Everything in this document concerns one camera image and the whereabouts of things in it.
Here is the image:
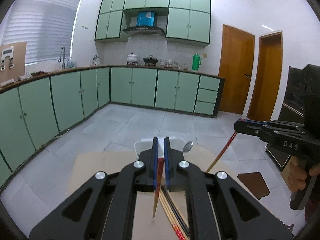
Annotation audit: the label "black chopstick silver band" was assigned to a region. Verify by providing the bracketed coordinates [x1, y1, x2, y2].
[161, 186, 190, 239]

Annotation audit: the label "plain wooden chopstick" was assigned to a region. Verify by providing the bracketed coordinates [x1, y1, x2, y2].
[159, 195, 185, 240]

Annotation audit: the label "red patterned chopstick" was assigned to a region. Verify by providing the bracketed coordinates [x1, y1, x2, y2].
[206, 131, 237, 173]
[152, 158, 165, 218]
[159, 191, 189, 240]

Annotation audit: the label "metal spoon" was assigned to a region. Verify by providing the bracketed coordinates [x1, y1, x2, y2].
[182, 141, 194, 153]

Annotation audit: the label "green lower kitchen cabinets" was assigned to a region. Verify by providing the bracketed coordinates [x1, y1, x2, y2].
[1, 66, 225, 182]

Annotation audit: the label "green kitchen cabinets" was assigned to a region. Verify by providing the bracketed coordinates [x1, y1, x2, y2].
[95, 0, 212, 47]
[1, 66, 225, 182]

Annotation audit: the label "green upper kitchen cabinets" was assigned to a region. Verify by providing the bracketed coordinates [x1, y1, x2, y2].
[95, 0, 212, 47]

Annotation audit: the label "person's right hand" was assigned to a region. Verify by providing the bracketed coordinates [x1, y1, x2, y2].
[288, 156, 307, 192]

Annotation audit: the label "black appliance on right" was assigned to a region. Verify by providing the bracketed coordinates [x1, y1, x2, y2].
[265, 66, 307, 172]

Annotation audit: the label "brown wooden stool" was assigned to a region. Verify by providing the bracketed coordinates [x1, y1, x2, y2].
[237, 172, 270, 200]

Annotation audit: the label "beige table mat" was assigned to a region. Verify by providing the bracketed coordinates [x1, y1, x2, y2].
[67, 146, 296, 240]

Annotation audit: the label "white twin utensil holder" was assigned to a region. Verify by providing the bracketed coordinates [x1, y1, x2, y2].
[135, 136, 187, 159]

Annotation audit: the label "brown wooden door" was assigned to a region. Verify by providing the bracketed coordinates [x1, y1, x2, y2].
[219, 24, 255, 114]
[247, 32, 283, 121]

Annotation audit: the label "green thermos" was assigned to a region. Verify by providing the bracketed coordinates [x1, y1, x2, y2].
[191, 53, 202, 71]

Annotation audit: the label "glass jars on counter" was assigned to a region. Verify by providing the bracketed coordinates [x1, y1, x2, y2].
[159, 59, 188, 70]

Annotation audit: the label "chrome faucet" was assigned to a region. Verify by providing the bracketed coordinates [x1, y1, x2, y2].
[58, 46, 66, 69]

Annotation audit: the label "white pot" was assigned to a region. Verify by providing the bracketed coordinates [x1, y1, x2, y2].
[126, 53, 138, 66]

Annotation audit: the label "black wok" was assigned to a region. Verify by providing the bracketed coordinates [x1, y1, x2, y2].
[143, 55, 159, 67]

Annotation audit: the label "cardboard box with label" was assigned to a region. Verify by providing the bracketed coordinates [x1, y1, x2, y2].
[0, 42, 27, 86]

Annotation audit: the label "range hood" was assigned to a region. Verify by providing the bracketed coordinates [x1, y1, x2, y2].
[123, 25, 165, 36]

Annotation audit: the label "blue box above hood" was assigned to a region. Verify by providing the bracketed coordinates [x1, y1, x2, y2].
[137, 11, 156, 27]

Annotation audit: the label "window blind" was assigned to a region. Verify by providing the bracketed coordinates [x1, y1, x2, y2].
[2, 0, 80, 64]

